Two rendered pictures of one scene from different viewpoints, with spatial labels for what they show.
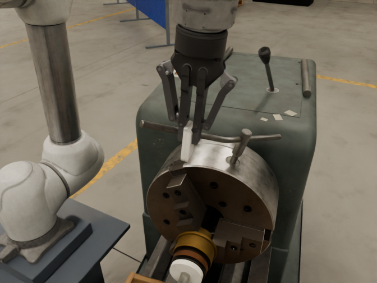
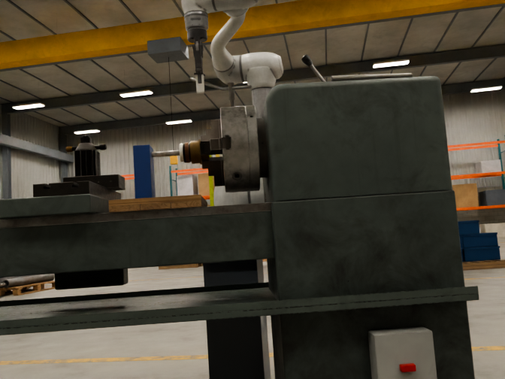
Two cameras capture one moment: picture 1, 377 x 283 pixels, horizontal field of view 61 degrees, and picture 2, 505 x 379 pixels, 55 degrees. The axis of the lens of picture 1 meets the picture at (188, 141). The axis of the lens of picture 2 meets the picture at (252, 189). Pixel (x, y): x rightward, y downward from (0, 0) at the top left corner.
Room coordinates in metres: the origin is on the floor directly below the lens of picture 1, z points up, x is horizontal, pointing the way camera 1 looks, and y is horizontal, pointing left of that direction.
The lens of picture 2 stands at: (0.02, -1.72, 0.75)
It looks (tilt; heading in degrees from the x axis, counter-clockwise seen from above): 6 degrees up; 69
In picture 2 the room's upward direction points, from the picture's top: 4 degrees counter-clockwise
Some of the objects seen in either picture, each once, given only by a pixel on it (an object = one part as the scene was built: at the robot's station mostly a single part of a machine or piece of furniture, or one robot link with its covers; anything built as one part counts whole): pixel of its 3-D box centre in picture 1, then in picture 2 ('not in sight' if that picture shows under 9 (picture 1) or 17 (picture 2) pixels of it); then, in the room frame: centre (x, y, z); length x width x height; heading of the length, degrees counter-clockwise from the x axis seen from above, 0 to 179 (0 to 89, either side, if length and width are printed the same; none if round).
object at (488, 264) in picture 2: not in sight; (458, 244); (6.07, 4.75, 0.39); 1.20 x 0.80 x 0.79; 159
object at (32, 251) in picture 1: (29, 233); not in sight; (0.72, 0.52, 0.83); 0.22 x 0.18 x 0.06; 152
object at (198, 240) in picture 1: (194, 252); (196, 152); (0.45, -0.01, 1.08); 0.09 x 0.09 x 0.09; 72
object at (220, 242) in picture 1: (242, 237); (215, 146); (0.49, -0.12, 1.08); 0.12 x 0.11 x 0.05; 72
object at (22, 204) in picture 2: not in sight; (71, 210); (0.01, 0.17, 0.89); 0.53 x 0.30 x 0.06; 72
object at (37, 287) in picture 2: not in sight; (21, 288); (-0.98, 8.67, 0.07); 1.24 x 0.86 x 0.14; 57
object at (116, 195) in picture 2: not in sight; (82, 195); (0.05, 0.13, 0.95); 0.43 x 0.18 x 0.04; 72
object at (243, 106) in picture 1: (234, 131); (343, 149); (0.98, -0.16, 1.06); 0.59 x 0.48 x 0.39; 162
